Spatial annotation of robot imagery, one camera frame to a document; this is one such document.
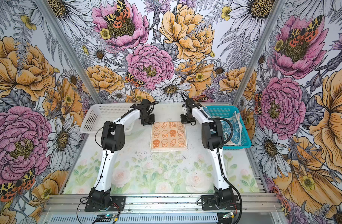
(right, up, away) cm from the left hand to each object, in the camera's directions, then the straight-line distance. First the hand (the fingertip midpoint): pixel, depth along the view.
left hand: (152, 125), depth 106 cm
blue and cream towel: (+58, -8, -10) cm, 60 cm away
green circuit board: (-16, -43, -35) cm, 58 cm away
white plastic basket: (-43, +3, -1) cm, 44 cm away
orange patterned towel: (+12, -8, -5) cm, 15 cm away
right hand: (+24, +1, +1) cm, 24 cm away
